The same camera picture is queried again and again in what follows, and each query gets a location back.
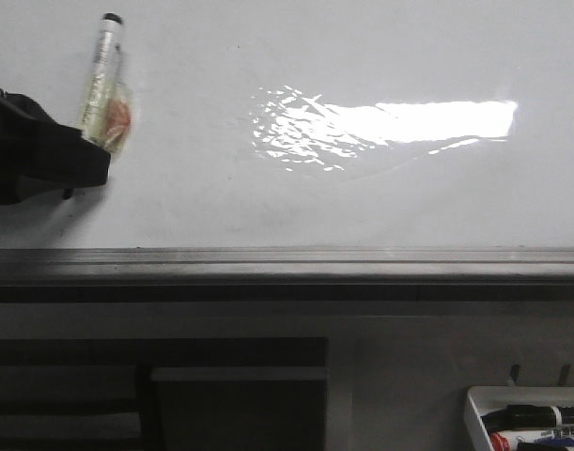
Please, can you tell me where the red capped blue marker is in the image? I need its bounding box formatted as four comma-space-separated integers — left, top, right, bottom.
489, 428, 574, 450

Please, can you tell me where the black capped whiteboard marker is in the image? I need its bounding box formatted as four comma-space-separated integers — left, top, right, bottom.
481, 404, 574, 432

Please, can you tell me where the white whiteboard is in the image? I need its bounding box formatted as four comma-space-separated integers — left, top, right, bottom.
0, 1, 574, 285

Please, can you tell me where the white plastic marker tray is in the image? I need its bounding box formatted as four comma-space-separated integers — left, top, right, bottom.
463, 386, 574, 451

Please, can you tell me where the dark rectangular panel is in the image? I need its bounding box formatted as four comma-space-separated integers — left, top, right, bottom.
0, 337, 328, 450

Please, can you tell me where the taped black whiteboard marker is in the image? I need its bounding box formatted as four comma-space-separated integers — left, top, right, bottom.
77, 12, 132, 155

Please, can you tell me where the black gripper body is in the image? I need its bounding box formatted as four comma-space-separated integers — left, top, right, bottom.
0, 88, 111, 205

